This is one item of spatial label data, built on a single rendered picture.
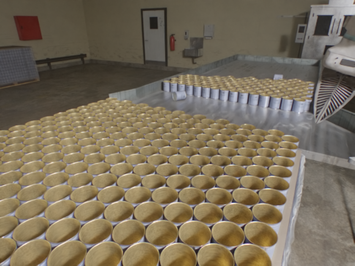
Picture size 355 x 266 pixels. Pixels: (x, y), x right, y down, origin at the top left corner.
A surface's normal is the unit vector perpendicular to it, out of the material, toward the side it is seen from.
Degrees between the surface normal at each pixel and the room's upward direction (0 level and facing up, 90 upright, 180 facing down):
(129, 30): 90
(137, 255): 89
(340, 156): 0
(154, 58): 90
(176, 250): 88
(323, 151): 0
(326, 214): 0
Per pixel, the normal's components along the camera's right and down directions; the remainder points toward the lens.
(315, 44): -0.50, 0.37
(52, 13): 0.86, 0.21
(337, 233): 0.00, -0.90
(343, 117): -0.97, 0.11
